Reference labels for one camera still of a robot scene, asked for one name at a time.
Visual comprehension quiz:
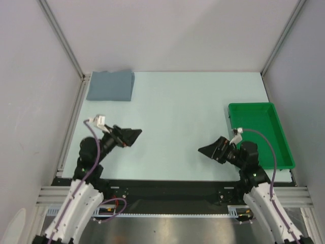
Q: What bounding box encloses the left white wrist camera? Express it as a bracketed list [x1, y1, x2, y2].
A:
[87, 114, 112, 134]

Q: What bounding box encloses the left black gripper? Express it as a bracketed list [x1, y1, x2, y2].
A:
[94, 125, 141, 164]

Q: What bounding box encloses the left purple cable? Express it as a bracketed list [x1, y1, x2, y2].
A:
[47, 119, 127, 244]

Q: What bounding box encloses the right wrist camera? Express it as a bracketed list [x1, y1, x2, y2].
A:
[230, 128, 243, 145]

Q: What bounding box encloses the white slotted cable duct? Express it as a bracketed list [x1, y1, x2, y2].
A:
[46, 206, 253, 220]

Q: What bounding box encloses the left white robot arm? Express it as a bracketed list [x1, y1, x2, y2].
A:
[32, 125, 142, 243]

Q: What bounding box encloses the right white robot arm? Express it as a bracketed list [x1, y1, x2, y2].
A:
[198, 136, 313, 243]

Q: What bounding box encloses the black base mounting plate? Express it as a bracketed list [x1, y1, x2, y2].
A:
[50, 178, 295, 208]

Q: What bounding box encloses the aluminium frame rail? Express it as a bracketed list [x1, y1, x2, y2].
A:
[36, 186, 313, 208]

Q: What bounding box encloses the left aluminium corner post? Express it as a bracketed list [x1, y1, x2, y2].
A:
[37, 0, 85, 80]

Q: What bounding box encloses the grey-blue t shirt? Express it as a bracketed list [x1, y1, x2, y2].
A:
[86, 70, 135, 102]

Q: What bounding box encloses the green plastic tray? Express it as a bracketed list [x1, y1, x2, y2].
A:
[228, 103, 296, 170]

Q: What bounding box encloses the aluminium corner post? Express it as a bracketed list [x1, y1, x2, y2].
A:
[260, 0, 308, 78]
[37, 0, 85, 80]

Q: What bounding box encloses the right aluminium corner post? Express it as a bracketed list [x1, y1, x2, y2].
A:
[260, 0, 308, 78]

